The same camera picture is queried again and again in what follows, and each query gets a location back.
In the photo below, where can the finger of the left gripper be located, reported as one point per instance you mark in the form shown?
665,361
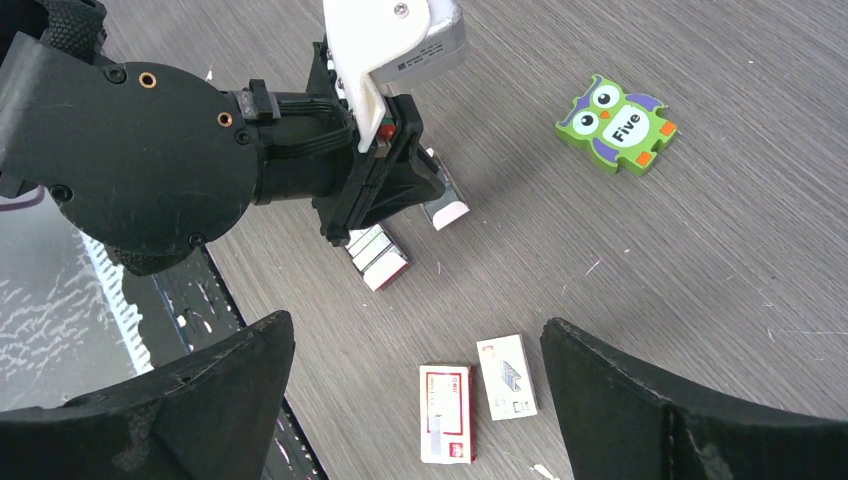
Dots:
411,182

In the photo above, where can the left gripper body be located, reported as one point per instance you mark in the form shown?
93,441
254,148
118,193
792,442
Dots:
306,145

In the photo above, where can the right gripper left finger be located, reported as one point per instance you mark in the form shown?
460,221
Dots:
208,415

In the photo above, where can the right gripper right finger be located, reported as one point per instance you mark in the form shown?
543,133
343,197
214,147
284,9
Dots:
624,418

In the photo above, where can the staple tray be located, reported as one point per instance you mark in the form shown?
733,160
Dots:
451,205
376,256

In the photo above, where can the white staple box sleeve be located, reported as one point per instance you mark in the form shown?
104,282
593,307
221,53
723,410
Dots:
507,379

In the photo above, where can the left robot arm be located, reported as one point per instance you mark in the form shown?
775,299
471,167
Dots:
155,162

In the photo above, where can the red staple box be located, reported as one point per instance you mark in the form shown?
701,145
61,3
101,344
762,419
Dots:
446,414

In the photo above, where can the green owl eraser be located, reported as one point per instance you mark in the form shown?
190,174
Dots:
620,130

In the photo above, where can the slotted cable duct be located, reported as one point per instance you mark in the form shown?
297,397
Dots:
126,314

